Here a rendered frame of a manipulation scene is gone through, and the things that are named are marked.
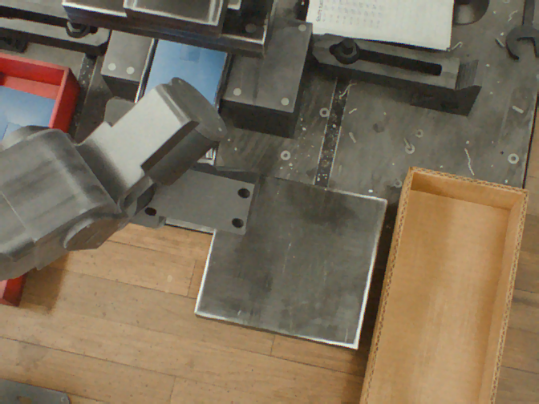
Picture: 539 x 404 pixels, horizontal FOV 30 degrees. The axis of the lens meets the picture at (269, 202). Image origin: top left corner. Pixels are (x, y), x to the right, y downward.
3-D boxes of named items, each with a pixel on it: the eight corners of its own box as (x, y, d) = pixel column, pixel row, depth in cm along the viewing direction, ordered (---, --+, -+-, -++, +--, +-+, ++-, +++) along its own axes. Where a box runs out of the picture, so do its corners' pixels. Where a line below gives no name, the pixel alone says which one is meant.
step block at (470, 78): (409, 105, 109) (419, 74, 101) (414, 80, 110) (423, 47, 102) (468, 116, 109) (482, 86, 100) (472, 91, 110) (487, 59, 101)
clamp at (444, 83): (310, 87, 110) (311, 50, 101) (316, 58, 111) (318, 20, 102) (443, 114, 109) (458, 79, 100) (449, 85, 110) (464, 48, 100)
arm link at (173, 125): (180, 62, 77) (99, 40, 66) (245, 148, 75) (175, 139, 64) (78, 160, 80) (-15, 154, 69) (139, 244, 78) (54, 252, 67)
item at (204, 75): (132, 142, 100) (127, 132, 97) (168, 4, 104) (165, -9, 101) (200, 155, 100) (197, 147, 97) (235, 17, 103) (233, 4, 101)
